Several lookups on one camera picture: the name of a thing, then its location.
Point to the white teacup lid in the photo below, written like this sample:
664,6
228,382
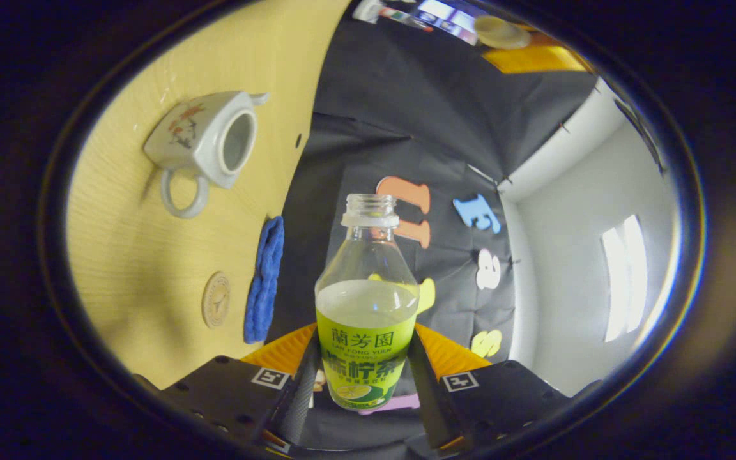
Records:
502,33

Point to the round wooden coaster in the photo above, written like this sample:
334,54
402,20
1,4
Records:
216,300

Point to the computer monitor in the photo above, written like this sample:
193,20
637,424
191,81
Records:
444,16

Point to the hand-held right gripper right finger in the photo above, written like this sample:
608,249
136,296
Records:
429,402

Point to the white ceramic teacup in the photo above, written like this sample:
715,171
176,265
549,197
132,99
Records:
195,137

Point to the blue towel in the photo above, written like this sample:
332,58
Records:
264,281

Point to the red cap plastic bottle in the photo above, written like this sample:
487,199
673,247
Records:
387,14

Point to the black backdrop cloth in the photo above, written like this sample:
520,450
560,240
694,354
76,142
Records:
406,115

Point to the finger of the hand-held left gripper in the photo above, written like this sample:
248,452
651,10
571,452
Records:
540,59

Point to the green label water bottle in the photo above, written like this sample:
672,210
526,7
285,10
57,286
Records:
368,345

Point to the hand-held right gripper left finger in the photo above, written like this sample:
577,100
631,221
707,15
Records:
298,396

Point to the ceiling light panel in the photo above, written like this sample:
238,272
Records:
623,281

